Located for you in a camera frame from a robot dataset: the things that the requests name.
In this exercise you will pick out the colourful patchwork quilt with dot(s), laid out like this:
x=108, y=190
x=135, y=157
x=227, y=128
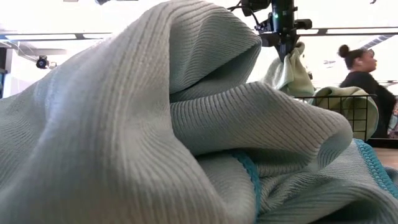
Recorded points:
x=393, y=123

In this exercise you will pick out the blue microfiber towel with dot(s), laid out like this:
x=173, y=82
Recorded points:
x=124, y=124

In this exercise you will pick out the black aluminium table frame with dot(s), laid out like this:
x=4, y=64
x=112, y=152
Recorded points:
x=382, y=143

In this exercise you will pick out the green microfiber towel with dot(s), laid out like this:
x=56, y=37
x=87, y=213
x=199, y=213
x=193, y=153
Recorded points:
x=346, y=92
x=292, y=77

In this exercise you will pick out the silver ventilation duct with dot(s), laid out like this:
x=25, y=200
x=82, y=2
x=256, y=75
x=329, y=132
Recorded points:
x=377, y=41

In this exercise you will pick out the black ceiling spotlight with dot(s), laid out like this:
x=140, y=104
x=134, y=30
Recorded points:
x=42, y=62

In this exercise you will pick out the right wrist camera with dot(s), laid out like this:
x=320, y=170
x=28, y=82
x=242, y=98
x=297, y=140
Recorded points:
x=255, y=6

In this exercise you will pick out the person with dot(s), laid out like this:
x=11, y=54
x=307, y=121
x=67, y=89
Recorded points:
x=360, y=82

